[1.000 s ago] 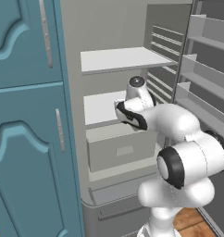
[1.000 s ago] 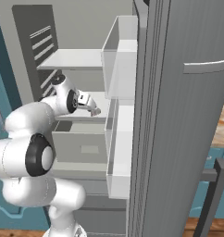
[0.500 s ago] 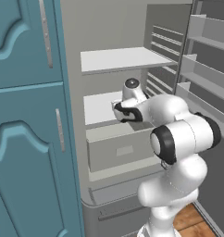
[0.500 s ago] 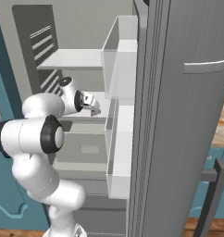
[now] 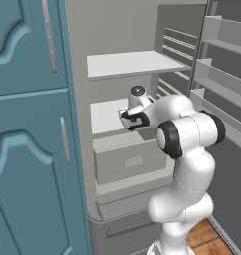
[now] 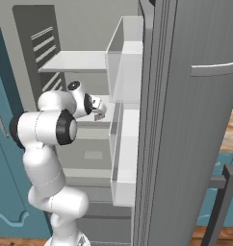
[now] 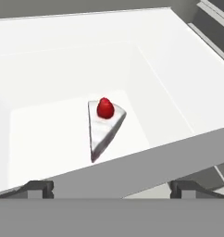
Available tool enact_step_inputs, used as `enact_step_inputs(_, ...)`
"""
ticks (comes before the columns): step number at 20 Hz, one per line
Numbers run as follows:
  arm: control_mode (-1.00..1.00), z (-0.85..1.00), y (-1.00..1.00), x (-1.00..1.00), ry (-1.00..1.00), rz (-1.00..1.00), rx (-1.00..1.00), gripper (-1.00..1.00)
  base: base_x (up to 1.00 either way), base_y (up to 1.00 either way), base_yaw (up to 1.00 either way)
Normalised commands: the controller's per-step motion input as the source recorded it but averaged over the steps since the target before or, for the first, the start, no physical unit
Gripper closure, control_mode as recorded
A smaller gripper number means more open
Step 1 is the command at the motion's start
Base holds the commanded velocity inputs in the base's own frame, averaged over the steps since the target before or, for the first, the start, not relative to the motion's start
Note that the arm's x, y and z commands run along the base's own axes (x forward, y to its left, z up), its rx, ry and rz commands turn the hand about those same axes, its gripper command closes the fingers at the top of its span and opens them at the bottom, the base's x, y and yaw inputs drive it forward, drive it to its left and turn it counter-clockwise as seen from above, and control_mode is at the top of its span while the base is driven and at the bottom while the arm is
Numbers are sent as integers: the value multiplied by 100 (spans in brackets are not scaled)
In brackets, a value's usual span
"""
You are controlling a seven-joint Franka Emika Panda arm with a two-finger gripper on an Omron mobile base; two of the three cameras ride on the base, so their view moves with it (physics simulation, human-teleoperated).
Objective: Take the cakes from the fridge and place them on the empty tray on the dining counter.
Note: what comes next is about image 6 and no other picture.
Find dark grey bar handle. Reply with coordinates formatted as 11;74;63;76
200;163;233;246

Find teal cupboard door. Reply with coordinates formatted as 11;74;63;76
0;4;53;240

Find grey fridge door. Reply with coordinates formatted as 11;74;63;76
131;0;233;246

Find curved grey door handle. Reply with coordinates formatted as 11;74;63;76
190;60;233;78

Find teal counter cupboards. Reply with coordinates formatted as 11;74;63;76
196;152;233;229

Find clear door bin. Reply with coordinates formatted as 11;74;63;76
104;15;144;104
108;101;142;208

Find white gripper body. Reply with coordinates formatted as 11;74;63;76
94;99;109;117

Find grey fridge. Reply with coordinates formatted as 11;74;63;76
0;0;155;246

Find grey cupboard handle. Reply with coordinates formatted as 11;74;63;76
0;97;10;139

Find white fridge shelf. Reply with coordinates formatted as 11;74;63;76
62;167;114;187
38;50;109;74

